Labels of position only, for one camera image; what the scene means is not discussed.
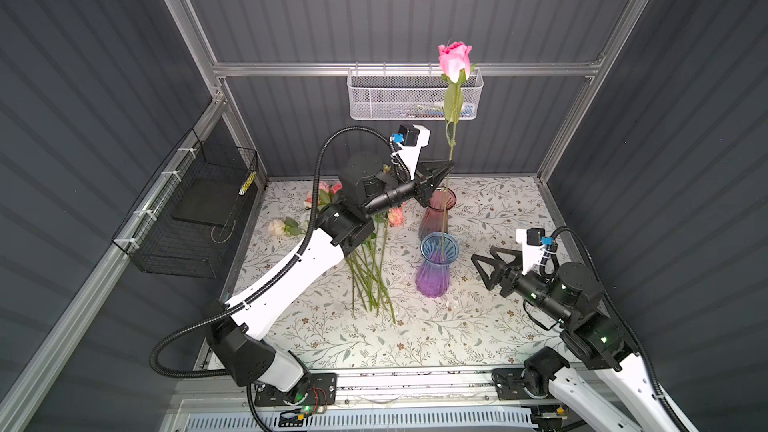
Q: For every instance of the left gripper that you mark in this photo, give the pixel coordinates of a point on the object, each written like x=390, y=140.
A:
x=425, y=177

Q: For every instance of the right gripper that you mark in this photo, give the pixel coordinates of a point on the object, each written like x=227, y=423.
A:
x=501, y=267

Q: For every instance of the blue purple glass vase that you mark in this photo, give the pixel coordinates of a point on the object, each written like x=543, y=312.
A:
x=439, y=251

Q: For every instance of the magenta pink rose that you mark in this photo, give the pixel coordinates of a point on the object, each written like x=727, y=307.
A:
x=456, y=67

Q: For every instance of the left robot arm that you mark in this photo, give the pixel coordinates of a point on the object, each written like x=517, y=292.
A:
x=367, y=190

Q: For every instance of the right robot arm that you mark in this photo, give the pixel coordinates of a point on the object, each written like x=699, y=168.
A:
x=570, y=296

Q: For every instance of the red glass vase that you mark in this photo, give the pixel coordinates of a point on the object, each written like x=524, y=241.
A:
x=436, y=216

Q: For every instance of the pink peony spray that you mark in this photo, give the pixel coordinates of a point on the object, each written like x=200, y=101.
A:
x=386, y=220

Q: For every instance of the floral patterned table mat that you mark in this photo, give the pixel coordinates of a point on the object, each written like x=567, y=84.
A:
x=327, y=327

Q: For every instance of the pale pink rose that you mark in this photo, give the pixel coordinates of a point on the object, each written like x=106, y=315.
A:
x=285, y=227

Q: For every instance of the yellow marker pen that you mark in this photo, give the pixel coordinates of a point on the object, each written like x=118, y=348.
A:
x=247, y=183

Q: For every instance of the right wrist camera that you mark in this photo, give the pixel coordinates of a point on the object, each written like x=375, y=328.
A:
x=537, y=248

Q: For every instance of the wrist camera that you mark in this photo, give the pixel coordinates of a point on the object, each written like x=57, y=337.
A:
x=408, y=143
x=537, y=248

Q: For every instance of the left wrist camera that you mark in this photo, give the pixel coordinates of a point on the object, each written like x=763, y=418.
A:
x=408, y=143

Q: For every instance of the white wire wall basket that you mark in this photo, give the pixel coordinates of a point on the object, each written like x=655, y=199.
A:
x=386, y=96

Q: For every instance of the white perforated cable tray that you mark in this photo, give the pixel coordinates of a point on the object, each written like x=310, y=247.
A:
x=402, y=419

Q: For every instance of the black wire side basket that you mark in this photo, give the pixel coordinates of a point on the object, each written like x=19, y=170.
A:
x=190, y=222

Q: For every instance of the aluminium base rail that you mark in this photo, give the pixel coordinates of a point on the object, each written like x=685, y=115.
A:
x=355, y=387

